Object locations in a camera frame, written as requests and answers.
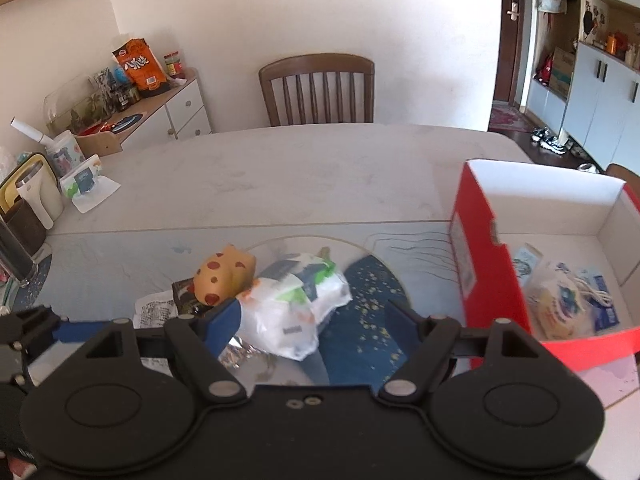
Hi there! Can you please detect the red lid jar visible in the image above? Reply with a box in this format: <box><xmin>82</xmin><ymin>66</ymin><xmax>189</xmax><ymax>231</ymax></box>
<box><xmin>164</xmin><ymin>51</ymin><xmax>186</xmax><ymax>79</ymax></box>

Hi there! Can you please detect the crumpled foil wrapper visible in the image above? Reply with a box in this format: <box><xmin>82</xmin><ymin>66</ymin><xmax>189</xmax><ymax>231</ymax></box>
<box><xmin>217</xmin><ymin>337</ymin><xmax>281</xmax><ymax>371</ymax></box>

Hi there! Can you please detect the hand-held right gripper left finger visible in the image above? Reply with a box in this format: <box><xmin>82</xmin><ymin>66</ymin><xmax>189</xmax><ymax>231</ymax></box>
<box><xmin>85</xmin><ymin>299</ymin><xmax>247</xmax><ymax>403</ymax></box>

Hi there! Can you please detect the small blue white sachet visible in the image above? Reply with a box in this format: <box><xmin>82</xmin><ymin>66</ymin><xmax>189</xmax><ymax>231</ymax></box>
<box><xmin>586</xmin><ymin>272</ymin><xmax>621</xmax><ymax>333</ymax></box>

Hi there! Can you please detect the red bag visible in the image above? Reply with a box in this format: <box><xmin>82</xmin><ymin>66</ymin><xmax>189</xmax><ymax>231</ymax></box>
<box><xmin>532</xmin><ymin>52</ymin><xmax>556</xmax><ymax>83</ymax></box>

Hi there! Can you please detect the dark brown door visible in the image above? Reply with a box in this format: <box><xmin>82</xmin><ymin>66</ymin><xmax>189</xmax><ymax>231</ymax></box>
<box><xmin>492</xmin><ymin>0</ymin><xmax>526</xmax><ymax>106</ymax></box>

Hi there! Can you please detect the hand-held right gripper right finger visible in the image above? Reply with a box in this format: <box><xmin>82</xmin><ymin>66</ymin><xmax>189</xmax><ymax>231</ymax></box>
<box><xmin>378</xmin><ymin>299</ymin><xmax>546</xmax><ymax>403</ymax></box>

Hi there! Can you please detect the white patterned desktop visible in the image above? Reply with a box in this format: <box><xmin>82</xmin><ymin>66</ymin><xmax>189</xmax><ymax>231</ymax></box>
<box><xmin>0</xmin><ymin>122</ymin><xmax>640</xmax><ymax>480</ymax></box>

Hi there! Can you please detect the black round mat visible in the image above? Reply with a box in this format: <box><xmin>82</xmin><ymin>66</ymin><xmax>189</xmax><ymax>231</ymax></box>
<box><xmin>107</xmin><ymin>112</ymin><xmax>145</xmax><ymax>133</ymax></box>

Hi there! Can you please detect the clear glass dome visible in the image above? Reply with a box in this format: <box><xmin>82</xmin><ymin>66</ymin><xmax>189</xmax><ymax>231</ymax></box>
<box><xmin>44</xmin><ymin>72</ymin><xmax>118</xmax><ymax>136</ymax></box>

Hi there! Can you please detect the white plastic bag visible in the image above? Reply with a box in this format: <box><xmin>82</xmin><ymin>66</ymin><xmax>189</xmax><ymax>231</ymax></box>
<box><xmin>235</xmin><ymin>252</ymin><xmax>351</xmax><ymax>361</ymax></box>

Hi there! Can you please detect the brown wooden curved chair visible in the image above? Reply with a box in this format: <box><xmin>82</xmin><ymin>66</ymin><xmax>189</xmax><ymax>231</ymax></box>
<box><xmin>605</xmin><ymin>162</ymin><xmax>640</xmax><ymax>184</ymax></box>

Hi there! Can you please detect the printed paper cup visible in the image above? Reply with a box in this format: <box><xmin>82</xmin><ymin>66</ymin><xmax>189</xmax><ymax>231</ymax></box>
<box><xmin>46</xmin><ymin>130</ymin><xmax>86</xmax><ymax>178</ymax></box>

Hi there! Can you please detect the orange snack bag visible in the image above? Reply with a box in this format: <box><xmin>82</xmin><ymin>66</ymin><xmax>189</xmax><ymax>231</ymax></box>
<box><xmin>111</xmin><ymin>37</ymin><xmax>171</xmax><ymax>98</ymax></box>

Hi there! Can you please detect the tissue pack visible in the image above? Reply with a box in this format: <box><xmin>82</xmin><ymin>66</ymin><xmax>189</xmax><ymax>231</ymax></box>
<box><xmin>59</xmin><ymin>156</ymin><xmax>122</xmax><ymax>213</ymax></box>

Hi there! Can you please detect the dark brown snack packet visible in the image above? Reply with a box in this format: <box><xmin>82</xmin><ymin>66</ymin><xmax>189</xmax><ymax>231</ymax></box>
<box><xmin>171</xmin><ymin>277</ymin><xmax>211</xmax><ymax>318</ymax></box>

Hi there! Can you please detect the brown wooden slat-back chair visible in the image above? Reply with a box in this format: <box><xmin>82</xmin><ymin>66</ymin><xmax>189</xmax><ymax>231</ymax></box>
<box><xmin>258</xmin><ymin>53</ymin><xmax>376</xmax><ymax>127</ymax></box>

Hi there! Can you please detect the pair of sneakers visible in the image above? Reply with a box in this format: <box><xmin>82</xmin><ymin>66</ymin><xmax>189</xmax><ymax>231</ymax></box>
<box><xmin>530</xmin><ymin>127</ymin><xmax>568</xmax><ymax>154</ymax></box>

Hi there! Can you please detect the red cardboard shoe box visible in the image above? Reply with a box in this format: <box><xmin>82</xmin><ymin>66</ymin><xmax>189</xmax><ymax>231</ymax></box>
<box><xmin>448</xmin><ymin>159</ymin><xmax>640</xmax><ymax>373</ymax></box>

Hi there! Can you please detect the clear wrapper with barcode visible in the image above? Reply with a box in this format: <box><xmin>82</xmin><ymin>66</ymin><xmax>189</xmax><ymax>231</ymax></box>
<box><xmin>134</xmin><ymin>290</ymin><xmax>181</xmax><ymax>376</ymax></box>

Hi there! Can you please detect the yellow case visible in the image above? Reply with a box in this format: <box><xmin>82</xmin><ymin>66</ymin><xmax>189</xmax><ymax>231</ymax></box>
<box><xmin>0</xmin><ymin>152</ymin><xmax>56</xmax><ymax>216</ymax></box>

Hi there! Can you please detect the brown cardboard carton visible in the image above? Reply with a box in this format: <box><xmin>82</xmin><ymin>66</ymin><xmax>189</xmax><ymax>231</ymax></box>
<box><xmin>550</xmin><ymin>47</ymin><xmax>576</xmax><ymax>101</ymax></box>

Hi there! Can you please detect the white usb cable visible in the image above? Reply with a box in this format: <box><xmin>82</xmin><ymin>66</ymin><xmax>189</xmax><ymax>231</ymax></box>
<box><xmin>565</xmin><ymin>267</ymin><xmax>613</xmax><ymax>306</ymax></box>

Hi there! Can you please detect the yellow spotted plush toy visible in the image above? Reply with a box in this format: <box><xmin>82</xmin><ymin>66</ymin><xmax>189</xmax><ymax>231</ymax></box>
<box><xmin>192</xmin><ymin>245</ymin><xmax>257</xmax><ymax>307</ymax></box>

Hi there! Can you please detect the brown leather holder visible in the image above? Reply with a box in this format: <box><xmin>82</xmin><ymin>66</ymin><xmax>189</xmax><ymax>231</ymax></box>
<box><xmin>0</xmin><ymin>199</ymin><xmax>48</xmax><ymax>256</ymax></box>

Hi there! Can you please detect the dark blue speckled coaster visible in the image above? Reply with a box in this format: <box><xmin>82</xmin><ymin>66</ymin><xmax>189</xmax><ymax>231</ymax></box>
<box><xmin>10</xmin><ymin>245</ymin><xmax>53</xmax><ymax>311</ymax></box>

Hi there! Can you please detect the yellow snack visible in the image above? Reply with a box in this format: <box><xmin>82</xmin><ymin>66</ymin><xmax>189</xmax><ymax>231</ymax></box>
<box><xmin>525</xmin><ymin>262</ymin><xmax>596</xmax><ymax>341</ymax></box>

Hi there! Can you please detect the patterned entrance rug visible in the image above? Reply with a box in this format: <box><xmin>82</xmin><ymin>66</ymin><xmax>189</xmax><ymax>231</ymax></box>
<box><xmin>489</xmin><ymin>102</ymin><xmax>531</xmax><ymax>133</ymax></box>

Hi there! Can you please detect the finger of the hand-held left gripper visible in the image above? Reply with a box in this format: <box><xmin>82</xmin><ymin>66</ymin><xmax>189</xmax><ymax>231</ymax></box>
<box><xmin>0</xmin><ymin>347</ymin><xmax>38</xmax><ymax>387</ymax></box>
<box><xmin>10</xmin><ymin>306</ymin><xmax>117</xmax><ymax>356</ymax></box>

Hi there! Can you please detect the white side cabinet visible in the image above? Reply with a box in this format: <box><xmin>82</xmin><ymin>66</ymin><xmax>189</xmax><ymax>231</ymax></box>
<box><xmin>75</xmin><ymin>67</ymin><xmax>213</xmax><ymax>158</ymax></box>

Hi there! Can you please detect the white paper roll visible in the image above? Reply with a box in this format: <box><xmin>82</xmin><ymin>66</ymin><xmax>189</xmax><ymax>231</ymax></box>
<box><xmin>11</xmin><ymin>117</ymin><xmax>53</xmax><ymax>146</ymax></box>

